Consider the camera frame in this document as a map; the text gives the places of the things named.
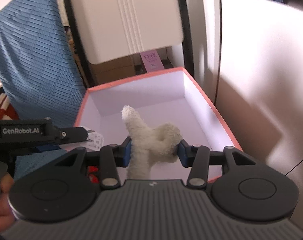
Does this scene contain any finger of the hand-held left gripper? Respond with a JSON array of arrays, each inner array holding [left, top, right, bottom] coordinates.
[[53, 127, 89, 144], [15, 143, 76, 157]]

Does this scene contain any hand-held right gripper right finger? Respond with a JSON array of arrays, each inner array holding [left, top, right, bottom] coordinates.
[[178, 140, 257, 188]]

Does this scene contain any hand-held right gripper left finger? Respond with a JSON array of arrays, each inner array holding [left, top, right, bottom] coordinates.
[[55, 136, 132, 189]]

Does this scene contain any white pronged charger plug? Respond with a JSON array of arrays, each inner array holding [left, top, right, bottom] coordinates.
[[88, 129, 104, 151]]

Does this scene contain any pink cardboard box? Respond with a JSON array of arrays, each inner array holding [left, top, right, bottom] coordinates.
[[73, 66, 243, 183]]

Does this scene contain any person's left hand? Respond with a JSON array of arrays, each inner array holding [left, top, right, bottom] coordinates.
[[0, 174, 17, 218]]

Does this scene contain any red white black striped blanket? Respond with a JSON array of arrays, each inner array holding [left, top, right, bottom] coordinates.
[[0, 65, 18, 121]]

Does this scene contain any brown cardboard box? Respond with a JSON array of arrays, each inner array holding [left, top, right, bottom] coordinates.
[[88, 46, 175, 87]]

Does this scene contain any blue textured mat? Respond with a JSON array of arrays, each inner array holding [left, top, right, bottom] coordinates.
[[0, 0, 88, 181]]

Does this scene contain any purple paper card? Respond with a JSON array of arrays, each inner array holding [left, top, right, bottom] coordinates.
[[140, 51, 162, 71]]

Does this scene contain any cream plastic board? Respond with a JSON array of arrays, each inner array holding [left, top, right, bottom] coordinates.
[[66, 0, 185, 66]]

